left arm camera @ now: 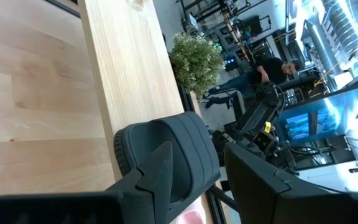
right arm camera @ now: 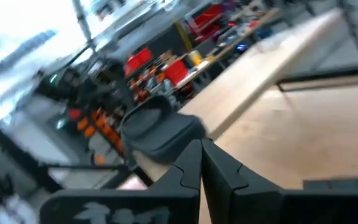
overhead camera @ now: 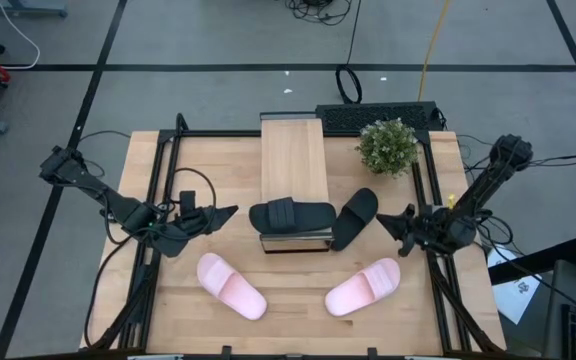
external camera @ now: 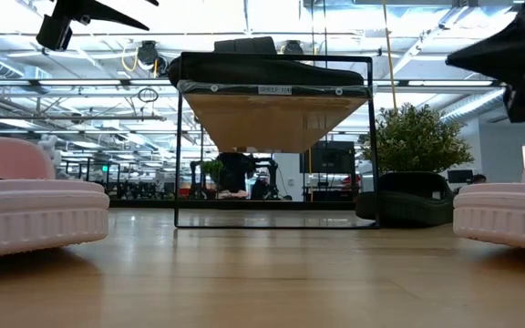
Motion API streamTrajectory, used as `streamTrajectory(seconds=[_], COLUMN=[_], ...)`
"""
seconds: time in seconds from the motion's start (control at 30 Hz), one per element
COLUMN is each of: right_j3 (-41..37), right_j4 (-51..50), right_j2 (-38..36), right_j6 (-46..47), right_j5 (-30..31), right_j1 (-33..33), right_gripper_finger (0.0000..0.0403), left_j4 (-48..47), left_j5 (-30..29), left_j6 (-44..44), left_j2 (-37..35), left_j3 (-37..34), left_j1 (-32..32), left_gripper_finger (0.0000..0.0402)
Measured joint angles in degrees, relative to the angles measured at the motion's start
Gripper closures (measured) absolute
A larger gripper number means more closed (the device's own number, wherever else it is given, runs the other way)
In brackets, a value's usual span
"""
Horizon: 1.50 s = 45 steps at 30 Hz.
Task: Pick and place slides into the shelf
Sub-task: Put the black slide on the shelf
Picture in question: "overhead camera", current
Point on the grey side desk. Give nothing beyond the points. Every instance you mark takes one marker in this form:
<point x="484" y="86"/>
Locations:
<point x="558" y="300"/>

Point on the black beam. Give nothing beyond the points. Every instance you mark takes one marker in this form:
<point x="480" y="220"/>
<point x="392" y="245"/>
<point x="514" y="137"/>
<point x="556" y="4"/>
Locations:
<point x="533" y="262"/>

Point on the wooden shelf with metal frame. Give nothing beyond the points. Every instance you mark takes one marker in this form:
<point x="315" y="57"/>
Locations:
<point x="293" y="160"/>

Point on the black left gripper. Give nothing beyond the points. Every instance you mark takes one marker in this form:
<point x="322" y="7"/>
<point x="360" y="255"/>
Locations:
<point x="190" y="220"/>

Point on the black aluminium table frame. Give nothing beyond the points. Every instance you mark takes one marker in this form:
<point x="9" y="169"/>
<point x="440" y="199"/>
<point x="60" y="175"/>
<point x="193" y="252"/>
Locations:
<point x="218" y="133"/>

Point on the yellow tape tag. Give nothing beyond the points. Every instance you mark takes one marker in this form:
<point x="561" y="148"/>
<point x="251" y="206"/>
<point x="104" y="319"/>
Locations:
<point x="451" y="201"/>

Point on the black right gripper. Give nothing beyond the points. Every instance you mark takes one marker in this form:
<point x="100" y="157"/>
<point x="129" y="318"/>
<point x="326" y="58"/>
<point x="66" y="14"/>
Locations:
<point x="428" y="230"/>

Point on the pink slide sandal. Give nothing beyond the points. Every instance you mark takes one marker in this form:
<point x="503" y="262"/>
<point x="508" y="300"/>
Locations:
<point x="233" y="287"/>
<point x="363" y="287"/>

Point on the black table clamp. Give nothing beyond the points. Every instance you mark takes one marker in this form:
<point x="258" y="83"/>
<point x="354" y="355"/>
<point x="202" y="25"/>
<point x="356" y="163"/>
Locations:
<point x="372" y="353"/>
<point x="226" y="352"/>

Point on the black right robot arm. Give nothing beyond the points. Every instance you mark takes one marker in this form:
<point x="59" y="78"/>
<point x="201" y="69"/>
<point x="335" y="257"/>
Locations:
<point x="488" y="182"/>

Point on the black slide sandal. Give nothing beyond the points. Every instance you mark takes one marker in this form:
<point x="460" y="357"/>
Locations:
<point x="353" y="217"/>
<point x="293" y="216"/>

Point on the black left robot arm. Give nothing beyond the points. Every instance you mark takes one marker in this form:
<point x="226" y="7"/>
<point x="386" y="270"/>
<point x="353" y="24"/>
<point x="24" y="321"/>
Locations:
<point x="118" y="205"/>

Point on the small green potted plant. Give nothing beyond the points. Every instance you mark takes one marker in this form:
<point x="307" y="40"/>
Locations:
<point x="387" y="147"/>

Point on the grey metal table foot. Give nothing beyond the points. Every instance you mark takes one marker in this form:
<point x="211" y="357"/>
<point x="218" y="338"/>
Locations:
<point x="23" y="10"/>

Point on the white paper sheet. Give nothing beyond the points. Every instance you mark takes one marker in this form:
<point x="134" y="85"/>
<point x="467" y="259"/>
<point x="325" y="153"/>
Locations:
<point x="515" y="295"/>

